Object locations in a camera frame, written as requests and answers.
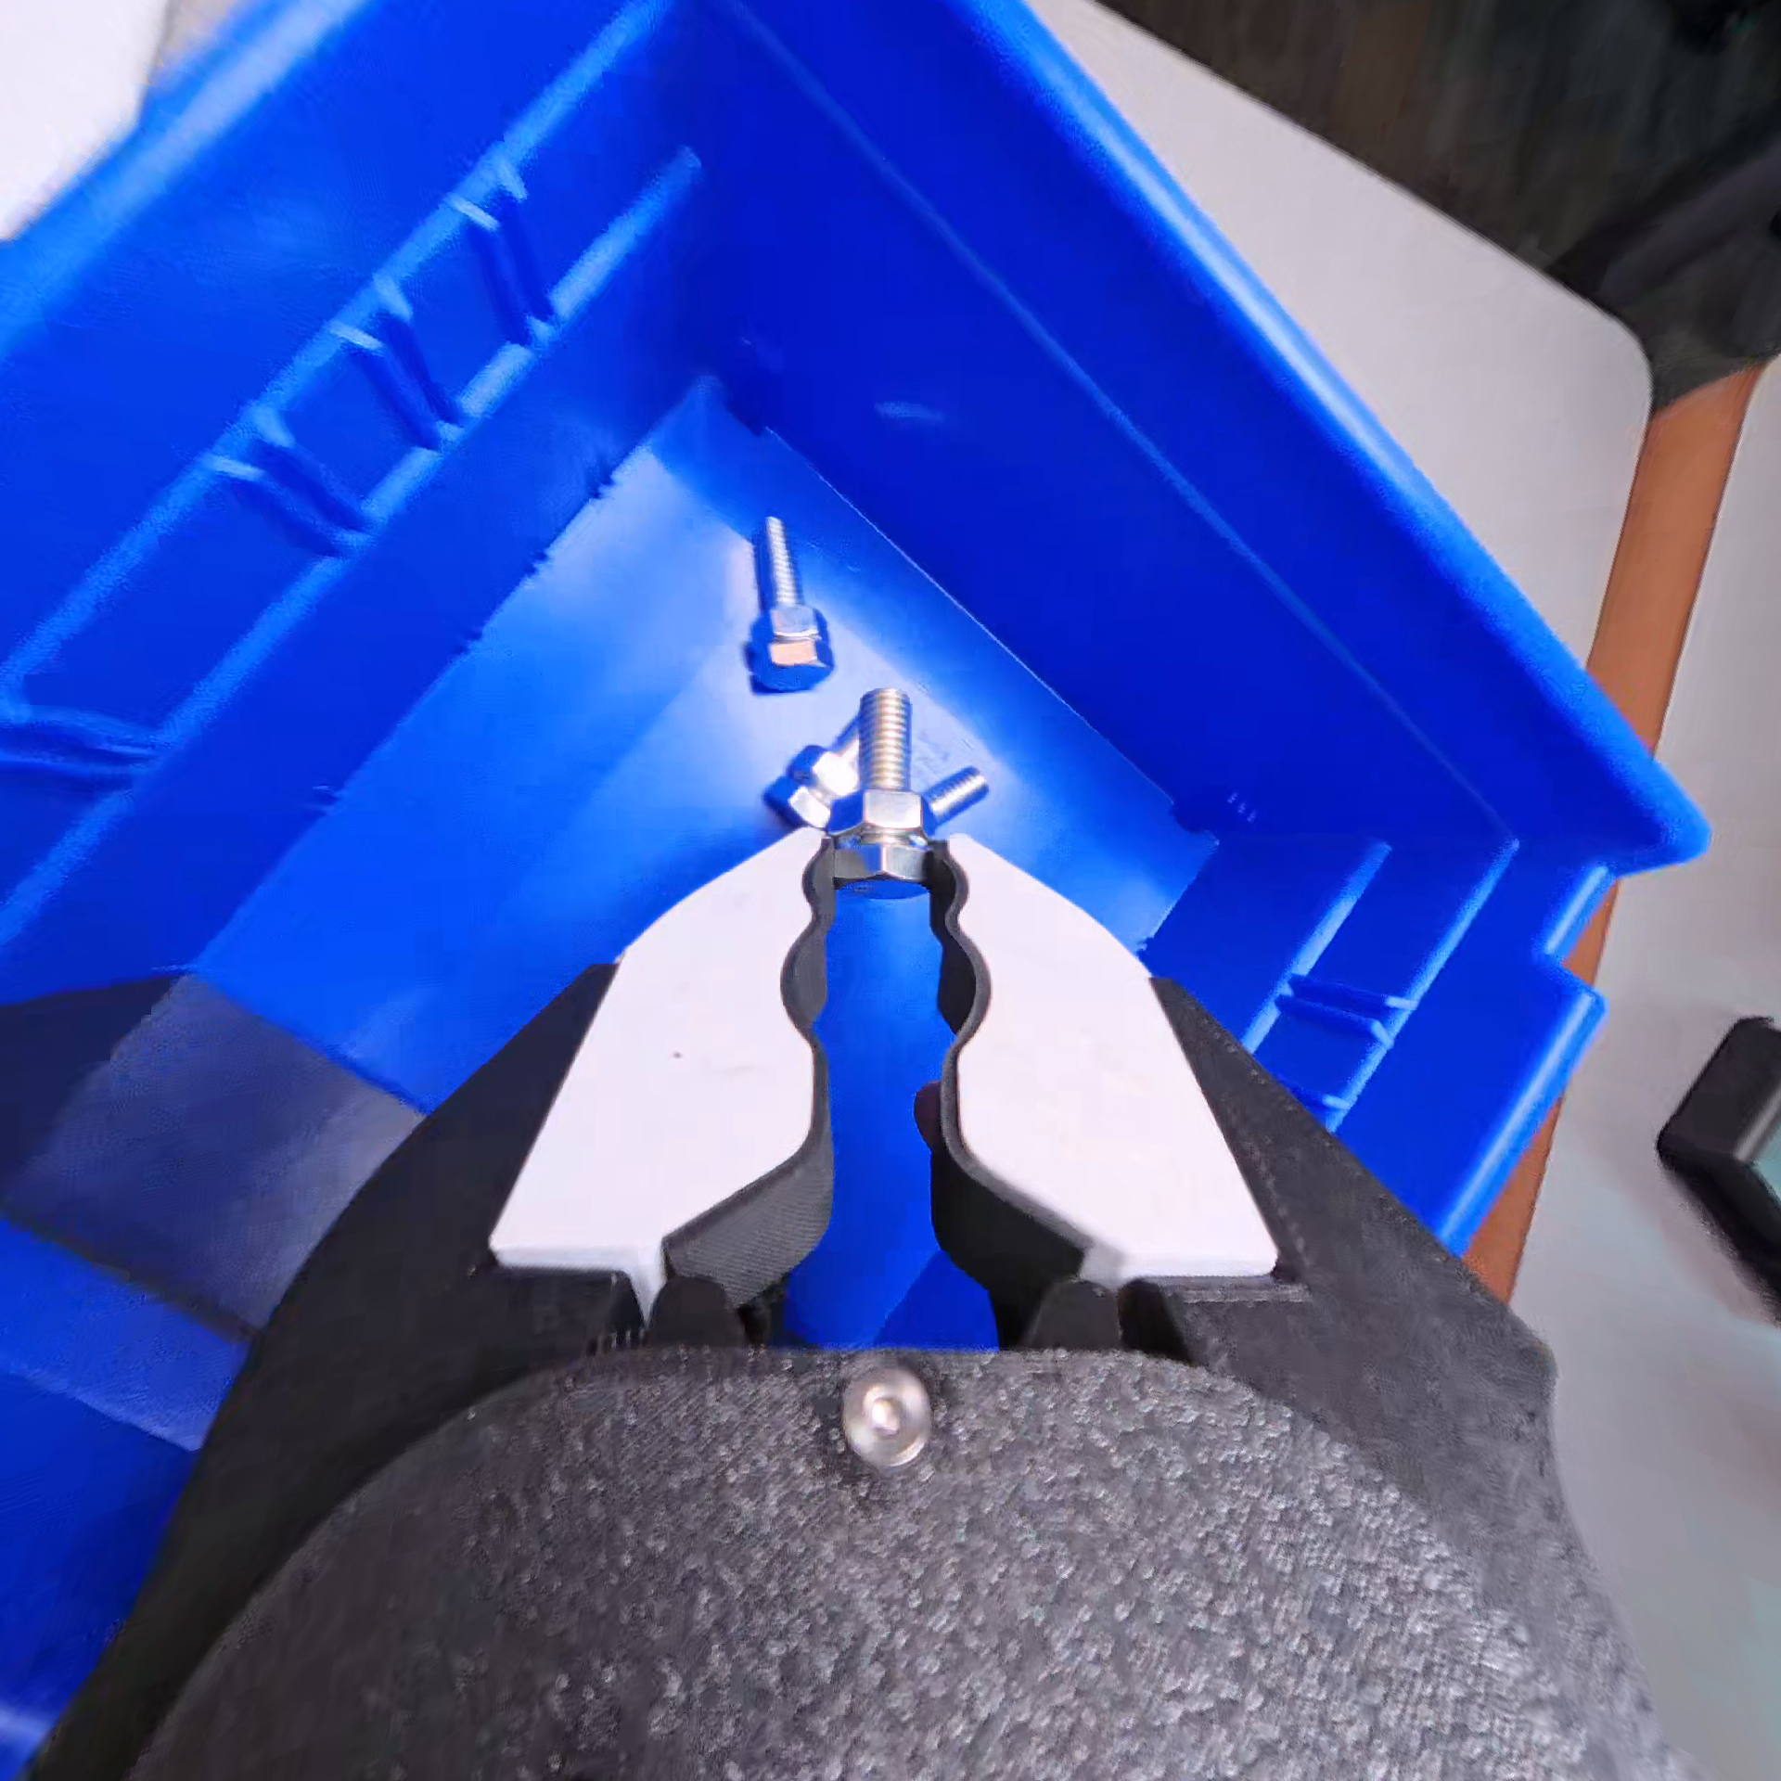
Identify steel hex bolt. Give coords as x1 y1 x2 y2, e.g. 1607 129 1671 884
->
747 515 837 695
832 688 930 898
763 741 993 839

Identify blue plastic bin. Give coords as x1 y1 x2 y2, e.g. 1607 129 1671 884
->
0 0 1715 1781

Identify steel hex nut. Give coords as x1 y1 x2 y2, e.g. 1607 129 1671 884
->
826 791 930 855

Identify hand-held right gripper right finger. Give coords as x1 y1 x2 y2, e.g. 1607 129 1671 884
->
928 836 1282 1306

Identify black bin divider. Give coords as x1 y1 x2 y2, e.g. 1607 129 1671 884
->
0 970 437 1358

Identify black device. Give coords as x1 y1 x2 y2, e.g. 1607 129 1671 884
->
1653 1016 1781 1321

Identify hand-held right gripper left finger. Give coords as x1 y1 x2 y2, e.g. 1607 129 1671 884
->
488 837 840 1311

